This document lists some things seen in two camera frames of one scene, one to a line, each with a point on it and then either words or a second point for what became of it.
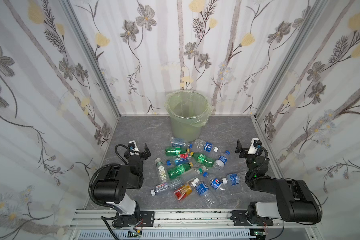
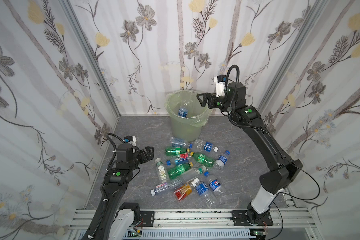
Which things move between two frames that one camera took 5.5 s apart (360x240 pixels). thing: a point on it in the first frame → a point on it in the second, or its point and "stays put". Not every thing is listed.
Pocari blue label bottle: (203, 190) stays put
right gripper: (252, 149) → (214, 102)
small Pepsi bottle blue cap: (221, 160) stays put
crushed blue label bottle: (232, 179) → (183, 112)
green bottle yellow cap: (202, 159) stays put
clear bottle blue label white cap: (199, 144) stays put
